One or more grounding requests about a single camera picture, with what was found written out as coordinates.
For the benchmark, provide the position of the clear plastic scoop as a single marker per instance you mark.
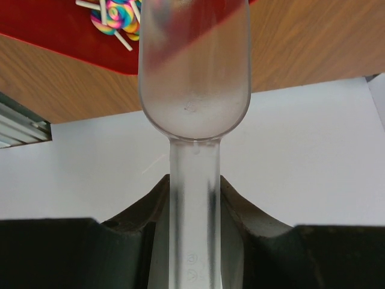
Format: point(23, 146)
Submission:
point(195, 87)

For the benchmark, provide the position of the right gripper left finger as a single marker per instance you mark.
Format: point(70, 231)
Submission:
point(130, 250)

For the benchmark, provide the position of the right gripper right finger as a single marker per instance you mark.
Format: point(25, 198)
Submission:
point(259, 251)

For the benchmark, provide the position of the aluminium frame rail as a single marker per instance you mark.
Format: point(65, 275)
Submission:
point(21, 126)

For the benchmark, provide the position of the red tin of lollipops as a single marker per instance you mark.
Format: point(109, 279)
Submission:
point(137, 37)

